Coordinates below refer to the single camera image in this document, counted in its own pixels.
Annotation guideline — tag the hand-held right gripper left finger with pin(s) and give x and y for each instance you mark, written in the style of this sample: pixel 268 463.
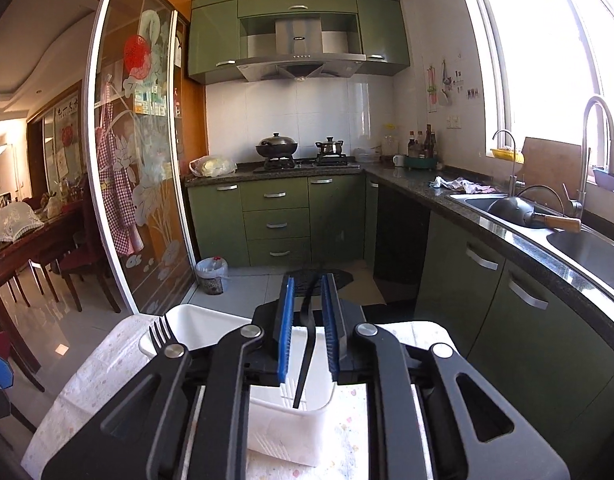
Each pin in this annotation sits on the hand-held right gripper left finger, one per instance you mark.
pixel 286 332

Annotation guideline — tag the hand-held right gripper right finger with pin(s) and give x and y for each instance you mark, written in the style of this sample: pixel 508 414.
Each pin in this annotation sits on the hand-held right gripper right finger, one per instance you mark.
pixel 332 332

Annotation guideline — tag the black plastic utensil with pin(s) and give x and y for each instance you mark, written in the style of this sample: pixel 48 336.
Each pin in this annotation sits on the black plastic utensil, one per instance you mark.
pixel 307 341

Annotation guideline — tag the white plastic utensil holder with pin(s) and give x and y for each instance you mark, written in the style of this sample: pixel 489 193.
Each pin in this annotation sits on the white plastic utensil holder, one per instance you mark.
pixel 287 435

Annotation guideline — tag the black floor mat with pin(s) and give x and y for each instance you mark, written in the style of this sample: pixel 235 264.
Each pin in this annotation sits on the black floor mat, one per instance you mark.
pixel 344 277

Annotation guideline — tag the floral white tablecloth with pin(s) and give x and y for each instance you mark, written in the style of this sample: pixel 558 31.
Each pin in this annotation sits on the floral white tablecloth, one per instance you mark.
pixel 72 400

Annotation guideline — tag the small trash bin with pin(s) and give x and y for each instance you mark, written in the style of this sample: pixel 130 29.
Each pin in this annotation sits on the small trash bin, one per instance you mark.
pixel 211 275

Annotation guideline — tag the dark wooden dining table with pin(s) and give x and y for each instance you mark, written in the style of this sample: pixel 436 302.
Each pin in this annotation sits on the dark wooden dining table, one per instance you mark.
pixel 32 255

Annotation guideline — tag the black plastic fork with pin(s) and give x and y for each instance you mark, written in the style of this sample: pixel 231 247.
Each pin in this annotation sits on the black plastic fork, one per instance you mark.
pixel 160 337

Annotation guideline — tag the white lace food cover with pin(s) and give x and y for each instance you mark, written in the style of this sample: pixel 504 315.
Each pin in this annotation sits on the white lace food cover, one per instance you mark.
pixel 12 227

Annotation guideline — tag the dark wooden dining chair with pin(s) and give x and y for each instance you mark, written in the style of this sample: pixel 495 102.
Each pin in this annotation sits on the dark wooden dining chair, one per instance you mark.
pixel 87 257

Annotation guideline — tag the green sink base cabinet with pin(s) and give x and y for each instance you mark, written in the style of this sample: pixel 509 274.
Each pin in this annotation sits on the green sink base cabinet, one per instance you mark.
pixel 487 320

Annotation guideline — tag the black gas stove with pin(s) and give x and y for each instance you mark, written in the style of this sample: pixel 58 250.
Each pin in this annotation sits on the black gas stove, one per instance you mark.
pixel 307 163

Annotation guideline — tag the clear food container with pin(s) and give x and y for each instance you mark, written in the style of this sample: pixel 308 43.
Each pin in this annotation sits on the clear food container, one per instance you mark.
pixel 366 156

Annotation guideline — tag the white plastic bag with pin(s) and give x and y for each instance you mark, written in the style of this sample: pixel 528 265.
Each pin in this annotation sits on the white plastic bag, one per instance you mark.
pixel 212 166

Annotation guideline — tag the white cup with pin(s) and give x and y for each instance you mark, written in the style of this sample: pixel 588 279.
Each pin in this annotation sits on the white cup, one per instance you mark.
pixel 398 161

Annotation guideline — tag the dark kettle pot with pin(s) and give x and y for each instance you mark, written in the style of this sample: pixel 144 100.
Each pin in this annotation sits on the dark kettle pot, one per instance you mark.
pixel 329 147

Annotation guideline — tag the black wok with lid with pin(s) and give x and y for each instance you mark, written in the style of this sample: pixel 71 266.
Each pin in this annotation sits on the black wok with lid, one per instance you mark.
pixel 277 147

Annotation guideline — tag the green bottle tray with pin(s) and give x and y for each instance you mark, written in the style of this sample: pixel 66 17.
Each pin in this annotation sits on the green bottle tray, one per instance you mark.
pixel 422 163

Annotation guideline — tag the crumpled dish rag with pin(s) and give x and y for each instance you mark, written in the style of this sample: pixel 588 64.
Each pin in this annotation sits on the crumpled dish rag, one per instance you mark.
pixel 462 185

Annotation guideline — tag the clear plastic jar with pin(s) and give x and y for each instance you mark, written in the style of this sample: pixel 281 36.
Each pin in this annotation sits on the clear plastic jar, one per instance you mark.
pixel 390 142

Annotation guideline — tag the etched glass sliding door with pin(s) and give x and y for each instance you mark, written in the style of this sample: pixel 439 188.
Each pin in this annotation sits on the etched glass sliding door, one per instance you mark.
pixel 152 185

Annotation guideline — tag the group of sauce bottles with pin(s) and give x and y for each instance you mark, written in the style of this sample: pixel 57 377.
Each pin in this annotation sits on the group of sauce bottles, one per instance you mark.
pixel 427 147

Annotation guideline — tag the red checked apron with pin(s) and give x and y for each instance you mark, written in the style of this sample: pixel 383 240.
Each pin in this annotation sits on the red checked apron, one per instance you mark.
pixel 118 195

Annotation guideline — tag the small steel faucet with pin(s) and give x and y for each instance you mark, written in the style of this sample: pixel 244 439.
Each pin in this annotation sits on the small steel faucet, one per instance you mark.
pixel 513 175

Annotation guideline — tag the yellow faucet basket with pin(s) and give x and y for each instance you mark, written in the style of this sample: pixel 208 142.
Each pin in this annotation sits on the yellow faucet basket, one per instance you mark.
pixel 507 155

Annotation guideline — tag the stainless steel double sink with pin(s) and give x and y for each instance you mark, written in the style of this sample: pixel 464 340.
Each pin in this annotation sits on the stainless steel double sink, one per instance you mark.
pixel 587 255

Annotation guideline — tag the wooden cutting board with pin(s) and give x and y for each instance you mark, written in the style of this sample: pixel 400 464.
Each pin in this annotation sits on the wooden cutting board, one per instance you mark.
pixel 552 165

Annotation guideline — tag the stainless steel range hood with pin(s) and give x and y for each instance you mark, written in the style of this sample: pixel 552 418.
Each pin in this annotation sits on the stainless steel range hood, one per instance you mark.
pixel 299 40

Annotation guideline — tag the purple plastic bowl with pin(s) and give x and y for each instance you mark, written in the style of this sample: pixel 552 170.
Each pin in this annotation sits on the purple plastic bowl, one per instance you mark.
pixel 607 180

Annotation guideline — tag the tall steel faucet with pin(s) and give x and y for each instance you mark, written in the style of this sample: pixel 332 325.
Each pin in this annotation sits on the tall steel faucet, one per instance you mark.
pixel 587 110

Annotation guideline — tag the kitchen window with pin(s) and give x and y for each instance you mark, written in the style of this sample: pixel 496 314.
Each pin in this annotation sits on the kitchen window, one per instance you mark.
pixel 547 50

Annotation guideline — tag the white wall socket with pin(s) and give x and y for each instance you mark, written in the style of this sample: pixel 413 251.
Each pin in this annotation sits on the white wall socket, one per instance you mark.
pixel 454 122

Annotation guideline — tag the calligraphy wall poster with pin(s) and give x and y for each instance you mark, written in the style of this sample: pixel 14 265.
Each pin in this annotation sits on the calligraphy wall poster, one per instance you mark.
pixel 68 135

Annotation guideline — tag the wall chart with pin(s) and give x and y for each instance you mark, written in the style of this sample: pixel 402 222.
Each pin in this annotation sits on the wall chart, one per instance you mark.
pixel 431 87

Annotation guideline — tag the wall hooks with tools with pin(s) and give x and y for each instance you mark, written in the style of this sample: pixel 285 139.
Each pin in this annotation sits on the wall hooks with tools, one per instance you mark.
pixel 449 82

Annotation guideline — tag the green wall cabinet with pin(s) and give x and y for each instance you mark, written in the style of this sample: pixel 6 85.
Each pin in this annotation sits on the green wall cabinet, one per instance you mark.
pixel 212 40

